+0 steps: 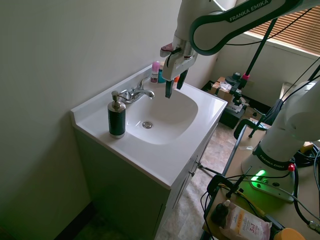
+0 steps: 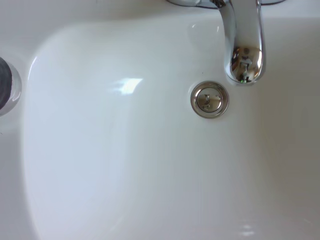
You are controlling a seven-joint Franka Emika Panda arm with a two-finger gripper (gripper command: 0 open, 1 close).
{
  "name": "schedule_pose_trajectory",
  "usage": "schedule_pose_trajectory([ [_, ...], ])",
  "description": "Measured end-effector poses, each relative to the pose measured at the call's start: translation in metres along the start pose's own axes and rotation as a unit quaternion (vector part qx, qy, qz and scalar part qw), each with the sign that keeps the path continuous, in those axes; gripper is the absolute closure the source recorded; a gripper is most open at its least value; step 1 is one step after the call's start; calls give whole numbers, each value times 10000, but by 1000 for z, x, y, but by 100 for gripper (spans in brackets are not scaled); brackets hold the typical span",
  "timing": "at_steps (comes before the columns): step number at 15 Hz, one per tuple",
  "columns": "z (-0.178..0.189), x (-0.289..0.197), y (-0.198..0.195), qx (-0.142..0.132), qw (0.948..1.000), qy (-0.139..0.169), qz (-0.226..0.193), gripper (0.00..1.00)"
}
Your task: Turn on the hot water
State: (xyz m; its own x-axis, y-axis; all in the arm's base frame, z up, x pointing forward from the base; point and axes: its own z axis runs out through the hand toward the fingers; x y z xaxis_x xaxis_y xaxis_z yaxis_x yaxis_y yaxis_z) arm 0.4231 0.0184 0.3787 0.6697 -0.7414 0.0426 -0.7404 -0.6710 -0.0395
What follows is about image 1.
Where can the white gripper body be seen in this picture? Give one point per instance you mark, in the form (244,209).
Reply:
(176,65)

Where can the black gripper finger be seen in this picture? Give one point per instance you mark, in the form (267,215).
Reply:
(168,88)
(182,79)

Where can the white Franka Panda arm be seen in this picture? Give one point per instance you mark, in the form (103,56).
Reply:
(250,20)

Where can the orange toiletry item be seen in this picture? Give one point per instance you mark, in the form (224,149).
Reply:
(176,79)

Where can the teal toiletry bottle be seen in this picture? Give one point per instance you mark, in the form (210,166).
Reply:
(161,77)

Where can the pink cap deodorant bottle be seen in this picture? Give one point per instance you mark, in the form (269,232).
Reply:
(155,73)

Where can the chrome sink faucet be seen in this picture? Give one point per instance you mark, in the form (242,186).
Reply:
(140,95)

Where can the cardboard box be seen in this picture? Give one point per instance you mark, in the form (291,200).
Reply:
(220,87)

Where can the white sink vanity top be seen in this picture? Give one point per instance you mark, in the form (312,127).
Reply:
(150,125)

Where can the chrome sink drain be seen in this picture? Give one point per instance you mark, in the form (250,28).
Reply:
(147,124)

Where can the black soap dispenser bottle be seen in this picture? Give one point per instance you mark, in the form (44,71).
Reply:
(116,115)

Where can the black equipment case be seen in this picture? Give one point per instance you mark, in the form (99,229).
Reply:
(232,113)

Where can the black table clamp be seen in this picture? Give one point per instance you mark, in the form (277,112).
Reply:
(225,183)
(246,128)

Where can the wooden window blinds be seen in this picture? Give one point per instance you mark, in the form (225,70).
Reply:
(287,27)

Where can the white vanity cabinet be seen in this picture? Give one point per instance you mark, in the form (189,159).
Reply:
(140,205)

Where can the dark dropper bottle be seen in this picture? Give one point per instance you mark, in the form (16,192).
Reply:
(220,212)

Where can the red emergency stop button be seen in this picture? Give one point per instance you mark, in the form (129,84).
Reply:
(291,167)

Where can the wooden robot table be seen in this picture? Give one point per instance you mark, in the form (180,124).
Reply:
(257,200)

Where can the wet wipes pack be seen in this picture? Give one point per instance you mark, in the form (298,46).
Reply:
(243,221)

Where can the orange round object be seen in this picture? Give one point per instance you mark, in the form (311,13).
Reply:
(291,234)

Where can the black camera stand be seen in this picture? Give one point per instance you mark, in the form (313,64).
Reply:
(247,72)

